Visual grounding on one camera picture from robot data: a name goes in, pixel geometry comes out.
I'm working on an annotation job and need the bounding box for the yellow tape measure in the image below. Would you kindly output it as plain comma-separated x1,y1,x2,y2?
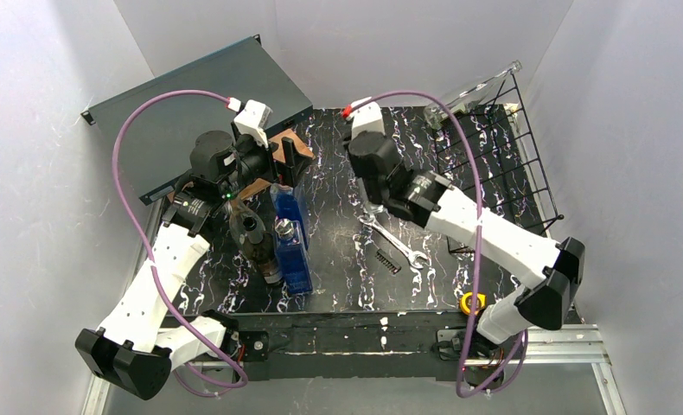
459,291,487,316

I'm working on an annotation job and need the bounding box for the silver combination wrench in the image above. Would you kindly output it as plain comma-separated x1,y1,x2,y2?
359,214,431,270

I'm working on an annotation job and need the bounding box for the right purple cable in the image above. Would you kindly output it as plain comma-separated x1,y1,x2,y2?
370,89,529,399

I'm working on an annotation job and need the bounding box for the grey metal electronics box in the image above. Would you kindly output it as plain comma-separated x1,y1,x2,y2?
82,36,312,206

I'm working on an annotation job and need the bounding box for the purple cable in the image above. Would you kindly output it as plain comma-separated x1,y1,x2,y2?
370,89,529,399
112,89,250,399

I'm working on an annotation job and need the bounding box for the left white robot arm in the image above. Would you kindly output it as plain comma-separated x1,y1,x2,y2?
75,130,313,400

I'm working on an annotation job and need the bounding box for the dark green wine bottle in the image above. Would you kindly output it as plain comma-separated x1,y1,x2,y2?
229,199,282,286

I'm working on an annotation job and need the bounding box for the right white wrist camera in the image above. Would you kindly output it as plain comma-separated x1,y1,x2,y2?
341,97,385,140

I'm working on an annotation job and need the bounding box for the clear round glass bottle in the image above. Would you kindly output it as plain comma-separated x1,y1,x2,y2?
424,60,522,130

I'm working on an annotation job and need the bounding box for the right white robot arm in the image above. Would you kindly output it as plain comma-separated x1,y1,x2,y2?
345,131,585,345

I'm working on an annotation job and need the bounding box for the black wire wine rack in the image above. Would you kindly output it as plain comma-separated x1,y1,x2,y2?
429,74,564,236

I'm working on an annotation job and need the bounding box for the blue square bottle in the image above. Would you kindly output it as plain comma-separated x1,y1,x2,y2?
274,218,313,295
270,183,309,248

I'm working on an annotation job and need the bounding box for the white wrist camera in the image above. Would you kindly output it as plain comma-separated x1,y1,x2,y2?
341,97,385,140
227,98,272,149

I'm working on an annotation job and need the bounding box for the brown wooden board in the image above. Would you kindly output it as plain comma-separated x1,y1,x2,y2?
168,130,314,201

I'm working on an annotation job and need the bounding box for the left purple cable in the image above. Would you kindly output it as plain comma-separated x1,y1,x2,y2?
112,89,250,399

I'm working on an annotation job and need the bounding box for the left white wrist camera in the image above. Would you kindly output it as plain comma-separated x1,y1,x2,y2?
227,98,272,149

